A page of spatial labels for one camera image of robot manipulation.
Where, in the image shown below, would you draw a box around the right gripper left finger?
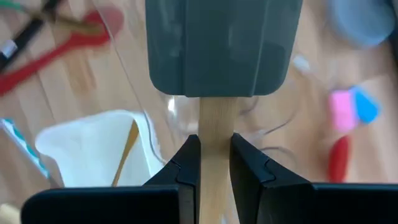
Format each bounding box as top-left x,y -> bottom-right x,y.
20,134 -> 200,224

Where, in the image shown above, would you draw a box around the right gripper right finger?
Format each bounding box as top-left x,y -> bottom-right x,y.
230,133 -> 398,224

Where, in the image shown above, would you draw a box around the red spatula metal handle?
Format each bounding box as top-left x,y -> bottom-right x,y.
327,135 -> 352,184

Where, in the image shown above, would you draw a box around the thin wooden stick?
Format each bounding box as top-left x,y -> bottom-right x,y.
111,119 -> 140,187

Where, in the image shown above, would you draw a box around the metal tweezers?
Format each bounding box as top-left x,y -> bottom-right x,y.
0,118 -> 50,180

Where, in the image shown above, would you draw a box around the grey turner wooden handle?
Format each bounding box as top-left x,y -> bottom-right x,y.
145,0 -> 304,224

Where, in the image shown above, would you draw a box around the white rectangular tray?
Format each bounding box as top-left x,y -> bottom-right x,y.
34,109 -> 165,188

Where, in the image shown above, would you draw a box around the red slotted spoon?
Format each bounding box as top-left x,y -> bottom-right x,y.
0,6 -> 125,96

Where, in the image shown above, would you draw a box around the grey silicone spoon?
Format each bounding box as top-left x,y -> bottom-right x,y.
328,0 -> 396,47

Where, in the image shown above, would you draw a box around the pink spatula clear handle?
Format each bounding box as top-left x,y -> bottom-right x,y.
328,90 -> 358,133

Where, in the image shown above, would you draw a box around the blue spatula clear handle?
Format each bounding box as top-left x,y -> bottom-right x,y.
351,86 -> 381,124

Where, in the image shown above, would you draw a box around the wooden spoon green handle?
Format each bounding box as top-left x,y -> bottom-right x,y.
0,0 -> 105,35

